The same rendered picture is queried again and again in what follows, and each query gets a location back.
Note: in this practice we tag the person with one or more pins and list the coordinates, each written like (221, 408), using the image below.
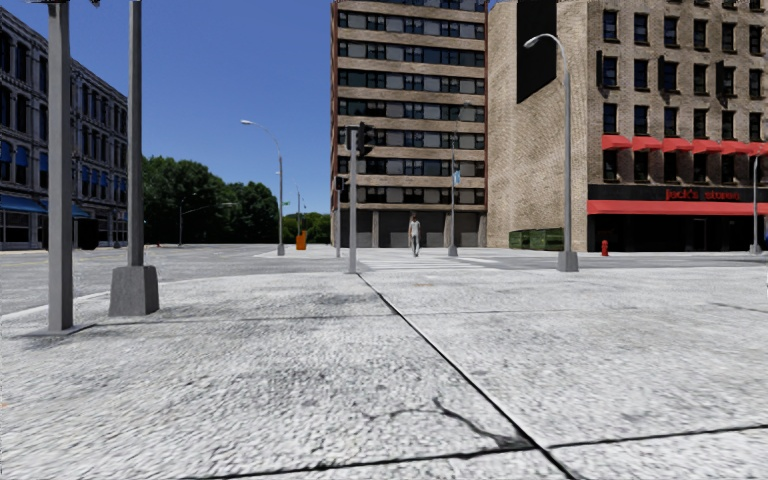
(414, 235)

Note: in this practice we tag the traffic light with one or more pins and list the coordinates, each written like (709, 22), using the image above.
(338, 216)
(353, 210)

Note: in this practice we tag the orange box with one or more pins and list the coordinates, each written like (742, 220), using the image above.
(301, 240)

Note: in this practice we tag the grey street lamp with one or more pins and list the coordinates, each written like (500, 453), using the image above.
(567, 180)
(180, 225)
(280, 198)

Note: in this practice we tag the green dumpster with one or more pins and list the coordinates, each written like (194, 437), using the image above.
(519, 239)
(547, 239)

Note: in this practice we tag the tan brick banded building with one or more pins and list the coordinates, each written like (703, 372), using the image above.
(411, 90)

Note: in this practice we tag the trees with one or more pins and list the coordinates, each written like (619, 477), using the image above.
(198, 204)

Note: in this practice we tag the grey pole with concrete base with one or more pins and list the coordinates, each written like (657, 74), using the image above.
(135, 180)

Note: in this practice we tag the dark bin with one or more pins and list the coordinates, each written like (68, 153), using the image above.
(88, 233)

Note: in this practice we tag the tan brick building red awnings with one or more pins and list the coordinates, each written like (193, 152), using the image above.
(660, 120)

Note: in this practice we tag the grey stone building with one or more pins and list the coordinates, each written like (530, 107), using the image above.
(36, 150)

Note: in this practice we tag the sign on a post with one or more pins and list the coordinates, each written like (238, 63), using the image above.
(453, 204)

